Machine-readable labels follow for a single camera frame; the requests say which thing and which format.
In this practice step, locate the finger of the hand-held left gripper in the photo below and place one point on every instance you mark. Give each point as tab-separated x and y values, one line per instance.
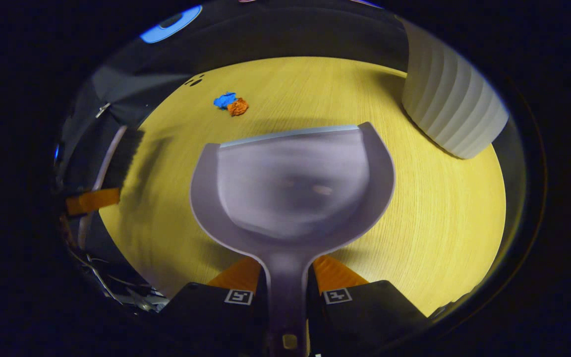
92	201

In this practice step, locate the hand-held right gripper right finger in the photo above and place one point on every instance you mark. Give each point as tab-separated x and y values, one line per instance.
365	322

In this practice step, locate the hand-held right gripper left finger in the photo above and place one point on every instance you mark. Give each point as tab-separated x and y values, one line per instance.
216	322

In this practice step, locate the small light grey dustpan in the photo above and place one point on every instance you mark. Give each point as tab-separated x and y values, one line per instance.
290	188

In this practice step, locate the blue paper scrap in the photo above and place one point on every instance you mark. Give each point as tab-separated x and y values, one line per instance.
224	100

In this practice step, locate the orange paper scrap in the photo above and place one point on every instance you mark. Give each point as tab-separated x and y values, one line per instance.
238	106

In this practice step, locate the white ribbed garbage bin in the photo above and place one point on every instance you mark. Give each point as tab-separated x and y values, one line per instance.
451	104

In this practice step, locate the yellow wooden desktop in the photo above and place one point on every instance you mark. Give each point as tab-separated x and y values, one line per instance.
439	213

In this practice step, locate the silver metal clip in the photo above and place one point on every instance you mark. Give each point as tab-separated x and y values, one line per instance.
102	109

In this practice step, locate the black backdrop cloth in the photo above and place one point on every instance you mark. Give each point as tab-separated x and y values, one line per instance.
265	34

